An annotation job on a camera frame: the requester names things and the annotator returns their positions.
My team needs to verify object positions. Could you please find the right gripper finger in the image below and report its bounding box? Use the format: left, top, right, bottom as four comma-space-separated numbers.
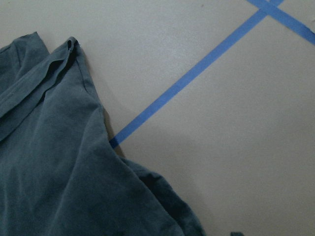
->
230, 232, 244, 236

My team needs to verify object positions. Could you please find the black printed t-shirt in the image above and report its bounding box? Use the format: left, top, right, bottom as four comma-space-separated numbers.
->
0, 33, 204, 236

